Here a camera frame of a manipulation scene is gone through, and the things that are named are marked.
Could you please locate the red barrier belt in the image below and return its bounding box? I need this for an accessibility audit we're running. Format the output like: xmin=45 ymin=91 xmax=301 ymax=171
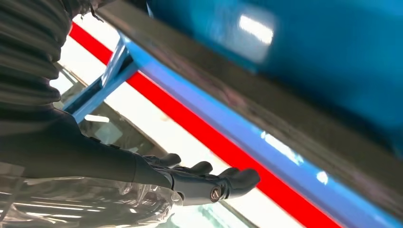
xmin=68 ymin=22 xmax=344 ymax=228

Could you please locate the blue metal shelf rack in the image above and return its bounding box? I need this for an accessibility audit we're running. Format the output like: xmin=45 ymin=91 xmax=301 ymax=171
xmin=63 ymin=0 xmax=403 ymax=228

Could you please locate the white car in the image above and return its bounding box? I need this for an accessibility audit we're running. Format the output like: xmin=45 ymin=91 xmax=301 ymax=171
xmin=50 ymin=12 xmax=303 ymax=228

